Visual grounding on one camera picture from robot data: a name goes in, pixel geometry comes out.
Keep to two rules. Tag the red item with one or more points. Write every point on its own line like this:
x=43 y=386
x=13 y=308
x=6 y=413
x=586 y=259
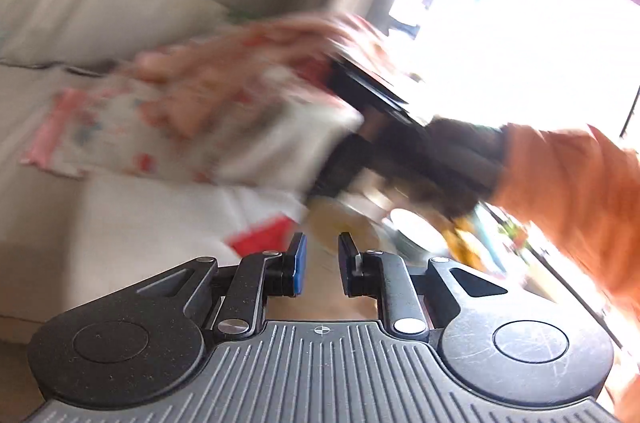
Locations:
x=265 y=238

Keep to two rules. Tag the white bowl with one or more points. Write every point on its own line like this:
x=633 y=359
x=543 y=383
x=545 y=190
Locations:
x=415 y=228

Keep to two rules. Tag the pink printed blanket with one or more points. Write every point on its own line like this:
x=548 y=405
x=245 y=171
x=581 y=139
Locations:
x=215 y=88

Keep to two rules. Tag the person's right hand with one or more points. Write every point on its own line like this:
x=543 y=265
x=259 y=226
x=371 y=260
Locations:
x=465 y=163

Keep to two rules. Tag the person's right forearm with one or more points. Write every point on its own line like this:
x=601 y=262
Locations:
x=575 y=193

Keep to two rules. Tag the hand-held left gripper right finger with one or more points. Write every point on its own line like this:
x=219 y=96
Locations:
x=347 y=268

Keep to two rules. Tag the white printed quilt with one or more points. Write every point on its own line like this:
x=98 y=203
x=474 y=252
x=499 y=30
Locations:
x=125 y=138

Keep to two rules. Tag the yellow packet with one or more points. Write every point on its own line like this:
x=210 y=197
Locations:
x=467 y=245

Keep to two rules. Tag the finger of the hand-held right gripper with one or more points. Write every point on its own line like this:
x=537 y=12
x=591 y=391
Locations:
x=365 y=83

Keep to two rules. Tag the white seat cushion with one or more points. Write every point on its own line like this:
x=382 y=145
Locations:
x=150 y=233

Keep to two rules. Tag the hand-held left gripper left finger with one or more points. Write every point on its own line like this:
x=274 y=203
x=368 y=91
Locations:
x=300 y=263

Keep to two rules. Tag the grey pillow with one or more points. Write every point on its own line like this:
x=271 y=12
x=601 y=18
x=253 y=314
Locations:
x=100 y=18

